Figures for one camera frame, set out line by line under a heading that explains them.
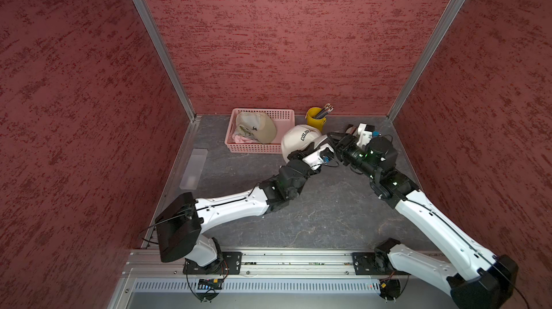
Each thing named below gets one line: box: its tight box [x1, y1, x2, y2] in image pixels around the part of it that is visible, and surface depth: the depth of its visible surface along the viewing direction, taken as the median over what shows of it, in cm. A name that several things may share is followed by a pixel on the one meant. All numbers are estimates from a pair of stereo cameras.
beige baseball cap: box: [235, 110, 277, 144], surface depth 112 cm
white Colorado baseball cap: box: [281, 124, 330, 162], surface depth 80 cm
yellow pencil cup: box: [305, 107, 328, 133], surface depth 109 cm
